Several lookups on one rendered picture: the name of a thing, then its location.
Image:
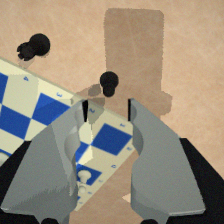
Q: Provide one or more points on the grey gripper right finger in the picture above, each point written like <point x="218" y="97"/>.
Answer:
<point x="171" y="181"/>

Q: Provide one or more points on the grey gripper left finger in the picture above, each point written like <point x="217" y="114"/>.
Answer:
<point x="38" y="181"/>

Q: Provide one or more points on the blue and cream chessboard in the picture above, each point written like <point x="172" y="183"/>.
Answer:
<point x="30" y="102"/>

